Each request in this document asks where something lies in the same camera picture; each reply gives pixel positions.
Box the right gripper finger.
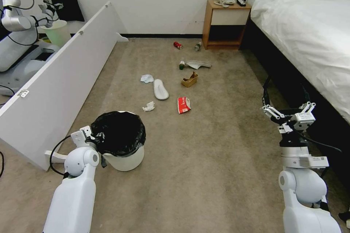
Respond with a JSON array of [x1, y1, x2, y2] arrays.
[[296, 85, 317, 116], [261, 76, 284, 121]]

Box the black bin liner bag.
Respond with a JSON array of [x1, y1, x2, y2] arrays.
[[90, 110, 147, 158]]

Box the white trash bin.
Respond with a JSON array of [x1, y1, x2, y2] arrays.
[[101, 110, 145, 172]]

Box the pale green trash bin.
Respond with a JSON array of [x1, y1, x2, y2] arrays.
[[39, 20, 72, 48]]

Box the black bed base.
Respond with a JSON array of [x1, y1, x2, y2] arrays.
[[240, 20, 350, 187]]

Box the crumpled white tissue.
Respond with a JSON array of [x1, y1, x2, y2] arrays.
[[141, 101, 156, 112]]

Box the long white partition board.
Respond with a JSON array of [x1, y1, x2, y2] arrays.
[[0, 1, 128, 172]]

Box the white slipper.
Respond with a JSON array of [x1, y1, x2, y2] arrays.
[[153, 79, 170, 100], [185, 60, 213, 70]]

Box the white bed duvet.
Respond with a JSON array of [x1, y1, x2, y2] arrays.
[[246, 0, 350, 125]]

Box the torn brown cardboard box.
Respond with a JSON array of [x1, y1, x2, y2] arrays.
[[181, 71, 199, 88]]

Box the red snack packet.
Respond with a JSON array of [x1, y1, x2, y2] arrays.
[[177, 96, 192, 114]]

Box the wooden nightstand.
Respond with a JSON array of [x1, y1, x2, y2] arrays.
[[202, 0, 252, 51]]

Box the white desk telephone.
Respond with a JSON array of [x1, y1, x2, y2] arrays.
[[214, 0, 236, 8]]

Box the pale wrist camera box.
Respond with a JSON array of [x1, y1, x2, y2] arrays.
[[289, 112, 315, 130]]

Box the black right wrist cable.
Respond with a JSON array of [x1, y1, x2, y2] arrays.
[[296, 130, 343, 153]]

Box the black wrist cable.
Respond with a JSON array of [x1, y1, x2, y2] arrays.
[[296, 130, 343, 153], [49, 135, 72, 176]]

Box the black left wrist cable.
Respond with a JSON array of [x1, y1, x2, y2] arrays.
[[49, 135, 72, 176]]

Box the black bag on wall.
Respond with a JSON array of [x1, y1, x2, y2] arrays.
[[50, 0, 86, 23]]

